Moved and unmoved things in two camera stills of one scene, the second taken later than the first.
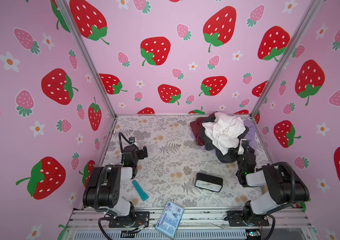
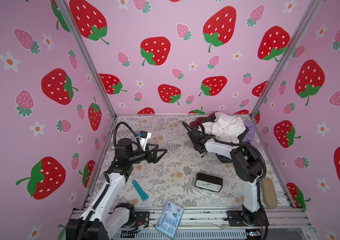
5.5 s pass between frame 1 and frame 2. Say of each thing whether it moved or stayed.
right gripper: moved
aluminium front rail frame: stayed
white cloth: stayed
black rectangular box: stayed
